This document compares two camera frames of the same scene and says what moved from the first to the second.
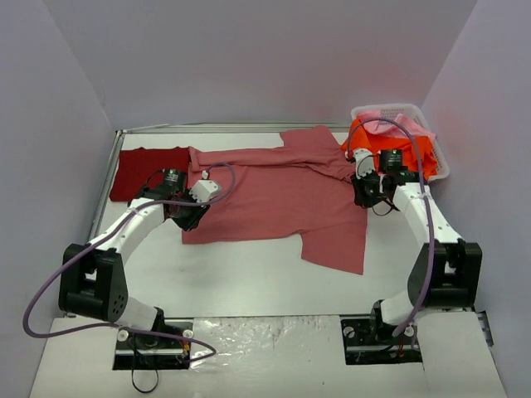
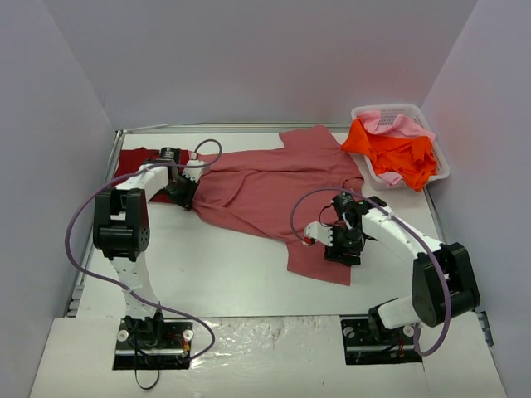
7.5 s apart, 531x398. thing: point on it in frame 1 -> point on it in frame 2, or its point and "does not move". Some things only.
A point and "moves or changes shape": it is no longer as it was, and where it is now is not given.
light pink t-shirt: (401, 125) does not move
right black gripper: (362, 192) -> (343, 254)
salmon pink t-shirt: (301, 190) moves or changes shape
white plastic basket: (392, 110) does not move
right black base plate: (365, 343) does not move
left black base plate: (137, 351) does not move
